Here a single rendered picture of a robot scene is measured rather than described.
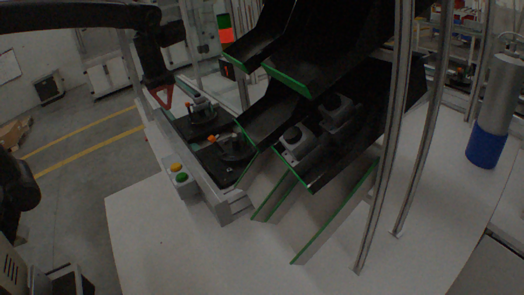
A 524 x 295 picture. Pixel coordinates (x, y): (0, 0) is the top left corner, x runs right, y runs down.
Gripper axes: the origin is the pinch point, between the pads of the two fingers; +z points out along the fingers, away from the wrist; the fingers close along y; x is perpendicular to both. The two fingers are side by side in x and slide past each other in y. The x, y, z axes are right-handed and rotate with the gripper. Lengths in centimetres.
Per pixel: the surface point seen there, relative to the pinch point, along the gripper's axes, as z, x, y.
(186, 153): 28.3, -2.9, 20.2
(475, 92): 26, -127, -37
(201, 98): 17.0, -19.1, 37.5
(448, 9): -20, -41, -47
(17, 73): -1, 327, 795
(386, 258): 39, -30, -50
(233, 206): 32.3, -6.1, -11.3
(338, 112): -4.8, -19.5, -39.2
